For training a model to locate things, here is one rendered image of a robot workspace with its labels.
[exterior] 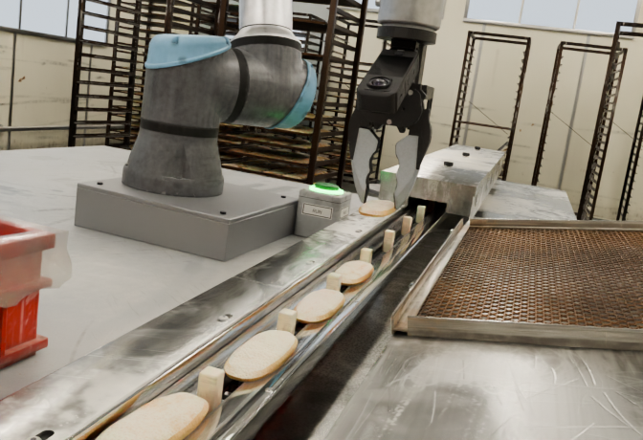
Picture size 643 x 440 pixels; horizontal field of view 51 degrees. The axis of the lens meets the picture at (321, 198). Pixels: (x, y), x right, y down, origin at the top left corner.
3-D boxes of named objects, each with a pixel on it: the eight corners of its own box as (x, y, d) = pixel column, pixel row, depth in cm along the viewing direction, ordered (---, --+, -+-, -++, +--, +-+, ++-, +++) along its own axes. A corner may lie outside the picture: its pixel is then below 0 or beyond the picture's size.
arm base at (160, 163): (99, 178, 99) (105, 112, 97) (168, 174, 112) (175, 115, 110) (177, 201, 92) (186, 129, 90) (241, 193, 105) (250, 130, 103)
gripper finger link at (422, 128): (432, 168, 80) (432, 94, 79) (430, 169, 78) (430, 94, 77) (393, 168, 81) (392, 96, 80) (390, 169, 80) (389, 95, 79)
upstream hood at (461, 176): (452, 164, 246) (455, 141, 244) (501, 171, 241) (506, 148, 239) (375, 208, 128) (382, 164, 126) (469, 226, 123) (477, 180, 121)
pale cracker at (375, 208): (372, 203, 86) (373, 194, 86) (401, 208, 85) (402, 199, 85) (351, 213, 77) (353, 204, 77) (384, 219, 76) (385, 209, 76)
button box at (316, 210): (304, 247, 115) (313, 184, 113) (347, 255, 113) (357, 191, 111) (287, 256, 107) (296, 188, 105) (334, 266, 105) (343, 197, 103)
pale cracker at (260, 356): (264, 331, 57) (266, 319, 57) (306, 341, 56) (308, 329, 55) (210, 374, 47) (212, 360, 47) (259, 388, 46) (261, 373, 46)
